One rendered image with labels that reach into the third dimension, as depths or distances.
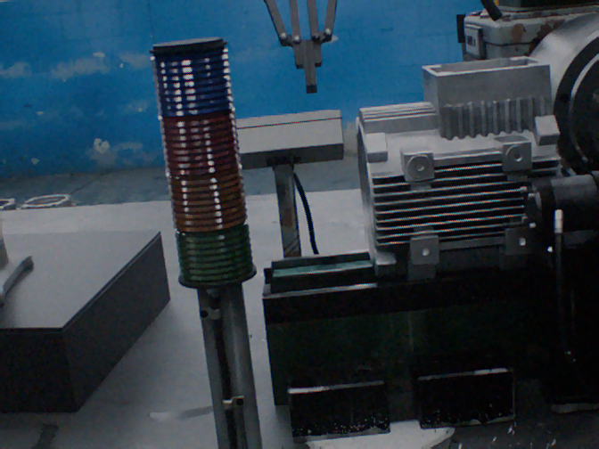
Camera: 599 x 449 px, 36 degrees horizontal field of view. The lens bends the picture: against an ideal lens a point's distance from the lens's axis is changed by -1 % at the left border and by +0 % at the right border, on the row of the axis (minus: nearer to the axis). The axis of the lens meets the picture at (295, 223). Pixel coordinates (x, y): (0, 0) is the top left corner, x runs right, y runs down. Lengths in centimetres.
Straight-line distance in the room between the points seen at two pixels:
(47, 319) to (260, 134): 37
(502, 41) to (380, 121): 53
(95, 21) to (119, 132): 83
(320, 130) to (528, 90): 34
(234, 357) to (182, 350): 47
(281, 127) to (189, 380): 36
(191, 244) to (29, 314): 45
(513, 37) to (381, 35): 511
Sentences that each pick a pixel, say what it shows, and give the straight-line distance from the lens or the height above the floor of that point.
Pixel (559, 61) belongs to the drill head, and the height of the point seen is 111.
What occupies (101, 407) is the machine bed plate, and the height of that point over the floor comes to 80.
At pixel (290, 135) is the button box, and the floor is 106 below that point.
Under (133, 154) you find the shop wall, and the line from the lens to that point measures 708.
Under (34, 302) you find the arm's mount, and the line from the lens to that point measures 117.
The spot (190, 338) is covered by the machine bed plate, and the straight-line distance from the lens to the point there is 127.
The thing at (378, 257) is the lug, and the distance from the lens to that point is 99.
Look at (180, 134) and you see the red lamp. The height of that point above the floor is 115.
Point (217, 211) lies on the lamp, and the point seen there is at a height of 109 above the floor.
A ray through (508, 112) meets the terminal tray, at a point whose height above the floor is 110.
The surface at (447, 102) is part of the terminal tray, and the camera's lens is 99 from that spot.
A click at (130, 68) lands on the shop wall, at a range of 698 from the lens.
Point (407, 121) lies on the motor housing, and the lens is 99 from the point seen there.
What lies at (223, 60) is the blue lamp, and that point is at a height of 120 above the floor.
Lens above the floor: 125
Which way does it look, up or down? 15 degrees down
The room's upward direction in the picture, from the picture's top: 6 degrees counter-clockwise
